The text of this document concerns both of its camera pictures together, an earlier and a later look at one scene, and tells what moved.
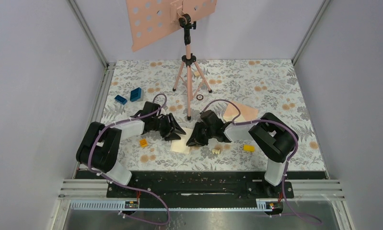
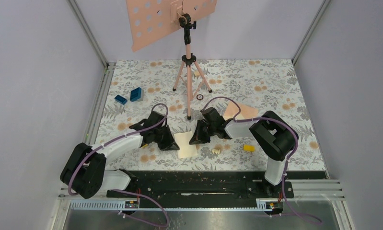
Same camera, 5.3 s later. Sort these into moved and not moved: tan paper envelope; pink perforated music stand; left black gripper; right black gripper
Moved: left black gripper
Not moved: pink perforated music stand; tan paper envelope; right black gripper
